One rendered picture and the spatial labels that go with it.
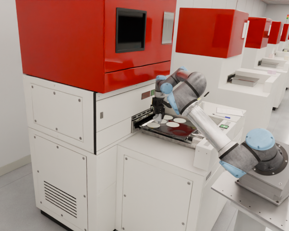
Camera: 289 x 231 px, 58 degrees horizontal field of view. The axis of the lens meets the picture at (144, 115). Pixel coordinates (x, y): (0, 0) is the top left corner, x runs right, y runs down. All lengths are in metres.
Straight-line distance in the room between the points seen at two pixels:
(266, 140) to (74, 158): 1.18
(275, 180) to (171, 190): 0.61
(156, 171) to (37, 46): 1.10
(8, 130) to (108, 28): 1.91
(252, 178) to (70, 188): 1.22
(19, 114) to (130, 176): 1.62
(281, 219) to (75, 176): 1.26
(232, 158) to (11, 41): 2.32
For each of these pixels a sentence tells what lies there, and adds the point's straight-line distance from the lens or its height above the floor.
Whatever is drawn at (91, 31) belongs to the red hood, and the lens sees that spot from 1.47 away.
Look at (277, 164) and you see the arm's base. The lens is 1.43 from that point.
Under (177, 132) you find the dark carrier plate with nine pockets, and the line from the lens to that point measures 1.84.
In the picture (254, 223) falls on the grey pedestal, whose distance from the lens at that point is 1.61.
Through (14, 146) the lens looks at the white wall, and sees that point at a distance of 3.13.
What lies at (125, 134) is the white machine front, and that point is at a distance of 1.84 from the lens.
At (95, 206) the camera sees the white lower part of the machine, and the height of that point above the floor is 0.42.
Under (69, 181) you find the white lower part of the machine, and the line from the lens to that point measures 1.96.
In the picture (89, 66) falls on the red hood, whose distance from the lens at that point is 1.50.
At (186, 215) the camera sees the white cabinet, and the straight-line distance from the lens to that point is 1.73.
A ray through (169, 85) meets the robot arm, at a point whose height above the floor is 1.24.
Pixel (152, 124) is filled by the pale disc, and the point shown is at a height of 0.90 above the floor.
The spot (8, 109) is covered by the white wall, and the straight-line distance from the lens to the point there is 2.97.
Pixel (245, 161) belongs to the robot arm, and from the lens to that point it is 1.27.
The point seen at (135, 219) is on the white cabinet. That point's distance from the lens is 2.01.
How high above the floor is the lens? 1.62
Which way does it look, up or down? 20 degrees down
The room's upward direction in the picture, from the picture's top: 4 degrees clockwise
